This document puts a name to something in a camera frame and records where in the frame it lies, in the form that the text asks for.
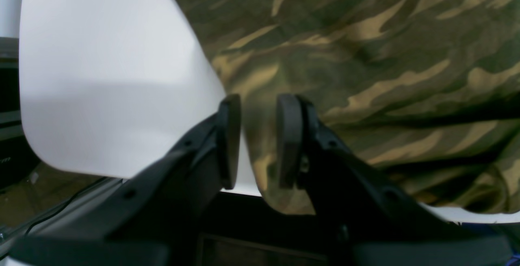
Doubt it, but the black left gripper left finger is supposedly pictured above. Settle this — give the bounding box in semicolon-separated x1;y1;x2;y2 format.
8;94;241;266

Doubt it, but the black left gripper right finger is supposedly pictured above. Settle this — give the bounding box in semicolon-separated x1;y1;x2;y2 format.
276;94;512;266

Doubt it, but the camouflage t-shirt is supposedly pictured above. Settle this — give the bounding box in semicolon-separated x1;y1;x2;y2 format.
175;0;520;214

